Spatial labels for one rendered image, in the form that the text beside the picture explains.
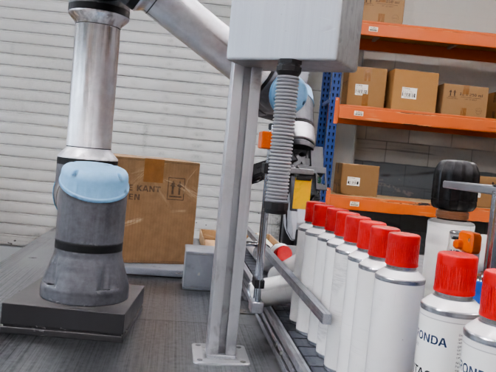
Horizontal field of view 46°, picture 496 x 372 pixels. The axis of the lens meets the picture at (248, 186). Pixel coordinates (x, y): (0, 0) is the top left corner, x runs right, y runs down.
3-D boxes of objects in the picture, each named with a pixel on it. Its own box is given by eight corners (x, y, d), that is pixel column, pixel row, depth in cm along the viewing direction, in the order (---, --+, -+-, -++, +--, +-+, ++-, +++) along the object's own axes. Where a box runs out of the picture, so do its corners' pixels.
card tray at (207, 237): (284, 260, 184) (285, 247, 184) (202, 254, 181) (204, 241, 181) (269, 244, 214) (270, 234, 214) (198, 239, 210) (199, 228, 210)
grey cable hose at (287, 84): (289, 215, 78) (305, 60, 77) (264, 213, 78) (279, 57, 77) (285, 212, 82) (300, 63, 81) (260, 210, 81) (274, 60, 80)
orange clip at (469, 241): (480, 255, 59) (483, 234, 59) (463, 254, 59) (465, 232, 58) (466, 250, 62) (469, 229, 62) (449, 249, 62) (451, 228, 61)
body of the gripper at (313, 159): (327, 192, 116) (325, 141, 122) (286, 188, 115) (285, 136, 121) (317, 207, 123) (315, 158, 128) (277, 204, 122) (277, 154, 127)
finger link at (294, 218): (319, 235, 113) (318, 193, 117) (290, 233, 112) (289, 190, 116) (316, 241, 115) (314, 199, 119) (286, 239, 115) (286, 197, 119)
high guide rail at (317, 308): (331, 325, 73) (331, 314, 73) (321, 324, 73) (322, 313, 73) (238, 220, 179) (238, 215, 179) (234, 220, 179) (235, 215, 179)
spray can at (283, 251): (267, 276, 137) (282, 271, 117) (253, 259, 138) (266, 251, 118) (283, 263, 138) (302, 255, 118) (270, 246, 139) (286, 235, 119)
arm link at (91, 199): (55, 244, 94) (63, 162, 93) (52, 231, 107) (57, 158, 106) (129, 247, 99) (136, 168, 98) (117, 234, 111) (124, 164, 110)
